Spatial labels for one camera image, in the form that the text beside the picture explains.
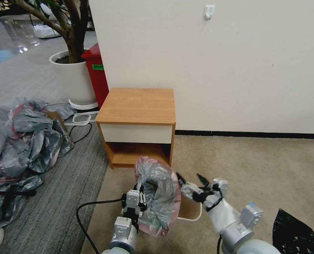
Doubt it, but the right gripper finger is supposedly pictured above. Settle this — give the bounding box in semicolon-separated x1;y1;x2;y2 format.
176;172;203;200
197;173;212;191

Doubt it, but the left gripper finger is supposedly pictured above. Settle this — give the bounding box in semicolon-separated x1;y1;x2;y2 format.
140;192;148;213
134;185;142;205

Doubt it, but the grey garbage bag pink rim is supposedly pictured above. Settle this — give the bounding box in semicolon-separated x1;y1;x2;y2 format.
134;156;182;237

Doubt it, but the white rimmed trash can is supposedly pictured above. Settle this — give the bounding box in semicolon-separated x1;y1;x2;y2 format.
177;182;203;220

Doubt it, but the black garbage bag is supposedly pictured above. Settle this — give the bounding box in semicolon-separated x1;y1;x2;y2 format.
272;208;314;254

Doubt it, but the pile of grey garbage bags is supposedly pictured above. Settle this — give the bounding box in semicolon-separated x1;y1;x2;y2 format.
0;97;76;231

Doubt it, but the white nightstand drawer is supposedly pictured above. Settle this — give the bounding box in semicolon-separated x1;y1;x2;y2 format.
98;123;173;144

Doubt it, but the black baseboard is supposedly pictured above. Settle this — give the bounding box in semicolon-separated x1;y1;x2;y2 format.
175;130;314;140

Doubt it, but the wooden nightstand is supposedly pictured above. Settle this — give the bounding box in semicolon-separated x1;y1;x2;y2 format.
95;88;176;169

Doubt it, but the white planter saucer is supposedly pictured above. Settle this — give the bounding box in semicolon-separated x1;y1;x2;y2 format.
68;98;99;110

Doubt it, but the brown cardboard piece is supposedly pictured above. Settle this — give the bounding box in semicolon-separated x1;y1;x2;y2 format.
42;110;68;134

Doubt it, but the black stand leg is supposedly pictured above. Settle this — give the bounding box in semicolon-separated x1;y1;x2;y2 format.
0;188;37;198

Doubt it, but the red bin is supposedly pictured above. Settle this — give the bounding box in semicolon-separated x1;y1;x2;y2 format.
81;43;110;109

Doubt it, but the white planter pot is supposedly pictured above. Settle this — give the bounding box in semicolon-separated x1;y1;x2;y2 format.
49;50;98;105

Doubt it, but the potted tree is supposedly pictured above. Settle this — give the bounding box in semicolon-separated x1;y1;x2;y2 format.
14;0;92;64

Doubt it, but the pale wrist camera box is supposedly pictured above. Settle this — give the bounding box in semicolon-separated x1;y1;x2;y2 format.
126;189;140;210

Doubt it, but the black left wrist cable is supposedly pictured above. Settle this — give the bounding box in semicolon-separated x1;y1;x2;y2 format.
76;199;126;254

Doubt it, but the thin black floor cable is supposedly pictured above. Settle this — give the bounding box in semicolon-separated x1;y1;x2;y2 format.
66;122;93;144

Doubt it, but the white wire frame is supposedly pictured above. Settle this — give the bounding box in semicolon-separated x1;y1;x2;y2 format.
72;112;98;126

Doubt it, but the white wall hook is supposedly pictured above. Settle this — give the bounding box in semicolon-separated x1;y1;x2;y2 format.
203;4;216;21

